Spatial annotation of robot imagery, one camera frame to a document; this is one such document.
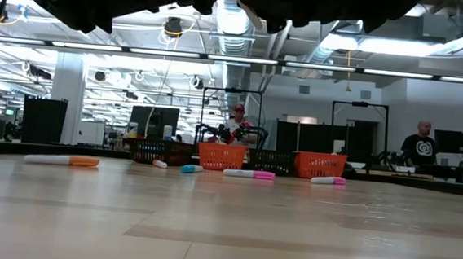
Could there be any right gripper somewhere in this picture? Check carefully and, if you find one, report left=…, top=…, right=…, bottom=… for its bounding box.
left=237, top=0, right=426, bottom=45

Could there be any pink cap white marker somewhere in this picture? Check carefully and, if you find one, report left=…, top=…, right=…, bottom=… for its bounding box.
left=223, top=168, right=276, bottom=182

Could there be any pink slim marker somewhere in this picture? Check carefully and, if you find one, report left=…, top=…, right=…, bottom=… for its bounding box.
left=310, top=174, right=346, bottom=187

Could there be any orange slim marker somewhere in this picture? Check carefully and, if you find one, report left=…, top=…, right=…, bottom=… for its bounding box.
left=23, top=151, right=100, bottom=169

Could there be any person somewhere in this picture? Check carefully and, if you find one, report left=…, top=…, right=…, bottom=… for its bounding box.
left=399, top=119, right=440, bottom=169
left=222, top=102, right=259, bottom=148

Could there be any black monitor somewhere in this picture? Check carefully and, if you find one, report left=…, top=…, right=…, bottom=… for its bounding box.
left=127, top=104, right=182, bottom=142
left=433, top=128, right=463, bottom=156

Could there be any black partition panel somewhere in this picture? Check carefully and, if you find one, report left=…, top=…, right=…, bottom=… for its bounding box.
left=20, top=95, right=69, bottom=146
left=275, top=120, right=354, bottom=157

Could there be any black plastic mesh basket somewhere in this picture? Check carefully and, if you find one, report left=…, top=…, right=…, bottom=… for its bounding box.
left=246, top=148, right=296, bottom=176
left=128, top=137, right=197, bottom=168

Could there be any orange plastic mesh basket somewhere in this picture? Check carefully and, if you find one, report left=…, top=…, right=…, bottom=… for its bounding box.
left=195, top=141, right=249, bottom=173
left=292, top=150, right=348, bottom=182

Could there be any blue cap white marker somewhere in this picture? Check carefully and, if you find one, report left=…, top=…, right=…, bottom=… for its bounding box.
left=179, top=164, right=205, bottom=176

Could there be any dark desk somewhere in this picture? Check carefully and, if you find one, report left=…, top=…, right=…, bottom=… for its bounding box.
left=421, top=156, right=463, bottom=184

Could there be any silver ventilation duct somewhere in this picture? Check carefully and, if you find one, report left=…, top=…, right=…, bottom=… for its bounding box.
left=209, top=0, right=258, bottom=59

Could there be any black stand frame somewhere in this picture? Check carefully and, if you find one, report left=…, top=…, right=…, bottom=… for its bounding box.
left=198, top=85, right=264, bottom=147
left=330, top=99, right=391, bottom=131

